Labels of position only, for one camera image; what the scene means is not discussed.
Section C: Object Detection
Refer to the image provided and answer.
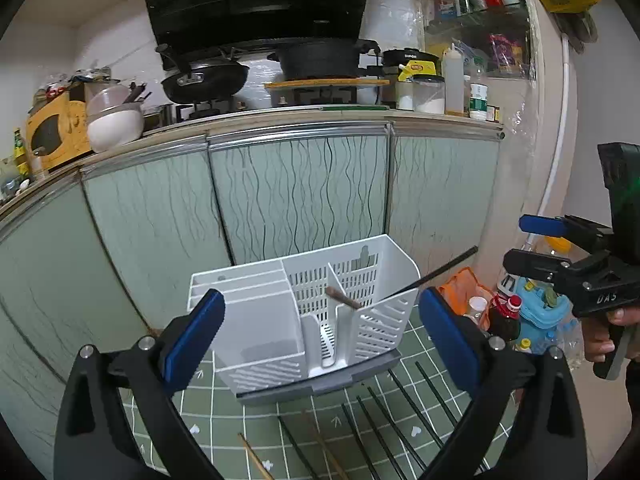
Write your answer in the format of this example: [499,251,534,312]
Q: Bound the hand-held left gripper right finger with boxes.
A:
[419,287,588,480]

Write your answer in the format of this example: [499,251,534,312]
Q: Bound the yellow microwave oven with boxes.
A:
[26,91,93,173]

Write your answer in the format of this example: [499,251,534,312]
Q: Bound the wooden chopstick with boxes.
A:
[238,433,275,480]
[301,409,348,480]
[325,286,363,311]

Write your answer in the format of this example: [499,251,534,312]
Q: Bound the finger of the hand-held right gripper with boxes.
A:
[519,214,616,250]
[502,248,572,282]

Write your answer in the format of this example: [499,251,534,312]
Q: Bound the clear plastic bowl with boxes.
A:
[86,84,146,116]

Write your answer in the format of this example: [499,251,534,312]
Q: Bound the blue plastic container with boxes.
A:
[500,275,576,356]

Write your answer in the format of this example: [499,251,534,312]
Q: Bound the black electric cooker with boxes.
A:
[382,47,443,78]

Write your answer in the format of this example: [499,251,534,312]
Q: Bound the green checked tablecloth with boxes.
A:
[117,310,518,480]

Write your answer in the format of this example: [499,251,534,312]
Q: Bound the orange bag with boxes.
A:
[439,266,496,331]

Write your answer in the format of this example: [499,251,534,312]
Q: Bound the white squeeze bottle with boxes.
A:
[444,42,466,116]

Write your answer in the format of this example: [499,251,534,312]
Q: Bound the white pipe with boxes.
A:
[537,35,571,216]

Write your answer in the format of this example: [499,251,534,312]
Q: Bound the glass wall shelf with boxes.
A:
[425,0,533,81]

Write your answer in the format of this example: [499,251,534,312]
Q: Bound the white plastic utensil holder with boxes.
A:
[187,234,421,407]

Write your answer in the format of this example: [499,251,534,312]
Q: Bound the black cooking pot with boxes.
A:
[267,20,378,81]

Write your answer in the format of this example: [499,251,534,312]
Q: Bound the black frying pan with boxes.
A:
[155,44,250,104]

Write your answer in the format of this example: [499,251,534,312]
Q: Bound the clear bottle white cap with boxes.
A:
[462,296,488,326]

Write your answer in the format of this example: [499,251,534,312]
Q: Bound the dark sauce bottle red cap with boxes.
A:
[487,294,523,343]

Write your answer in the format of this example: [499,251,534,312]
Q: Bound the white bowl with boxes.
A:
[86,102,146,153]

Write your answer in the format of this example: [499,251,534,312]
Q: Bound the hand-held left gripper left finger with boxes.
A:
[54,288,226,480]

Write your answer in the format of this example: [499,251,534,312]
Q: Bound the green glass bottle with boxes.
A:
[12,127,30,181]

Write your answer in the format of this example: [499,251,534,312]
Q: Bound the gas stove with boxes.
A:
[172,87,388,121]

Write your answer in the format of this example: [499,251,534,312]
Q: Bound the white bottle with green label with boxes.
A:
[469,82,488,121]

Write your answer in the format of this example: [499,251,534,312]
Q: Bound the clear jar with white powder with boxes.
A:
[412,75,446,115]

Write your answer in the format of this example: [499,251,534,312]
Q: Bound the black range hood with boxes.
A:
[138,0,375,53]

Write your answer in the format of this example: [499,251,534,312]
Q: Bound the wooden cutting board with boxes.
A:
[264,77,391,92]

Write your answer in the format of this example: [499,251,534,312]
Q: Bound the person's right hand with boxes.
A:
[582,306,640,363]

